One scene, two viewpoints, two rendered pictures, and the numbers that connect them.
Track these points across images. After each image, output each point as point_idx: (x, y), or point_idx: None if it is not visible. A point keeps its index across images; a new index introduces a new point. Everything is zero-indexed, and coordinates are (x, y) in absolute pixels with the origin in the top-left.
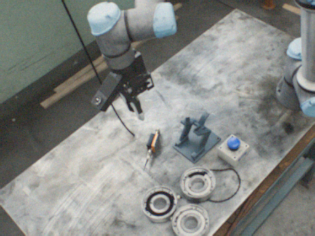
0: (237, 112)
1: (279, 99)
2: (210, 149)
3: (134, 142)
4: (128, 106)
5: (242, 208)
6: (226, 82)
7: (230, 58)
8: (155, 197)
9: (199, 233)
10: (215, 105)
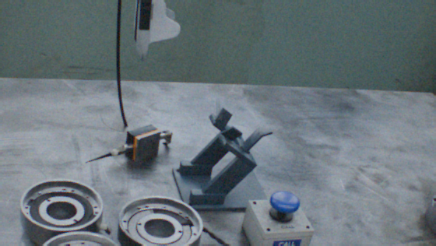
0: (334, 193)
1: (427, 216)
2: (235, 210)
3: (115, 133)
4: (136, 24)
5: None
6: (347, 152)
7: (378, 131)
8: (63, 198)
9: None
10: (302, 166)
